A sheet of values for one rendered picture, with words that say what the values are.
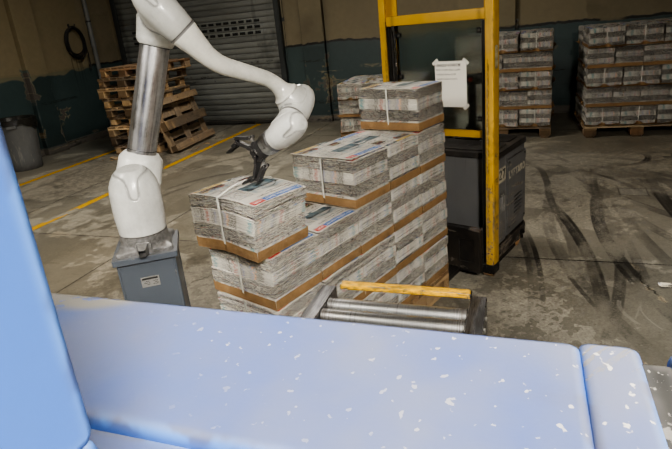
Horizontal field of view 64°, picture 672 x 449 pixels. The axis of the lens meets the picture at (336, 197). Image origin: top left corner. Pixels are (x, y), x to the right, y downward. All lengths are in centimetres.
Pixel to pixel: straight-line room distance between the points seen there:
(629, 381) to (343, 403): 9
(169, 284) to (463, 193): 226
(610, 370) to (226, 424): 12
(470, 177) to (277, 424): 342
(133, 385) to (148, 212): 162
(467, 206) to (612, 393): 346
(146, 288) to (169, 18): 87
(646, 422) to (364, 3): 894
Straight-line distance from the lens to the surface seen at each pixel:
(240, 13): 983
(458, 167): 358
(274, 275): 209
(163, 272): 187
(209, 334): 23
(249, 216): 197
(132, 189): 181
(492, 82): 321
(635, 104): 726
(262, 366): 20
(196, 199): 219
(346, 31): 916
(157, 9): 180
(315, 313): 171
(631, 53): 717
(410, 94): 284
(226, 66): 185
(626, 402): 19
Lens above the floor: 166
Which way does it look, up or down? 18 degrees down
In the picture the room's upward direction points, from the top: 6 degrees counter-clockwise
